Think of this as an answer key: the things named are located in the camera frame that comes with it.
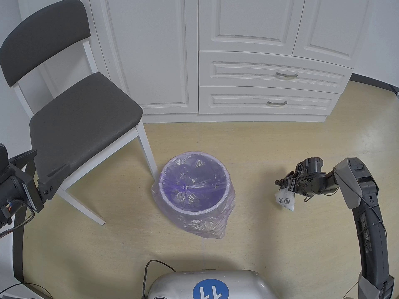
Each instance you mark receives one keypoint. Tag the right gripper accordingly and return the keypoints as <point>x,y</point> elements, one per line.
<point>300,187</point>

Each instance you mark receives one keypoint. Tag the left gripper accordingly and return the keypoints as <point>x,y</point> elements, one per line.
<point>31,192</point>

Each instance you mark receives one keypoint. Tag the white printed wrapper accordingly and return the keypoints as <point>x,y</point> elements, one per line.
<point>286,199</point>

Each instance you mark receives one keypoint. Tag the purple plastic bag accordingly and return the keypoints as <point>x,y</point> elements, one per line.
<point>193,192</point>

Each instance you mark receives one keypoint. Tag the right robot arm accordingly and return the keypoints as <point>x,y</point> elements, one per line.
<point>355,182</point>

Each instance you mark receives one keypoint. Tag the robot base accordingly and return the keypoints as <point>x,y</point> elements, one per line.
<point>212,287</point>

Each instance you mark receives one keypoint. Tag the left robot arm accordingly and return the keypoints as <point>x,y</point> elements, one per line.
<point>3,160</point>

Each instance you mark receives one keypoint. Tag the white trash bin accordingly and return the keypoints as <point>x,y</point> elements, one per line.
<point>174,202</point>

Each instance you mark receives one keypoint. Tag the white chair grey cushions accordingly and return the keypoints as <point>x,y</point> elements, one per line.
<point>84,114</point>

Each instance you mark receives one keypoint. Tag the white wardrobe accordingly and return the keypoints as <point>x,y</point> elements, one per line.
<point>249,26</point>

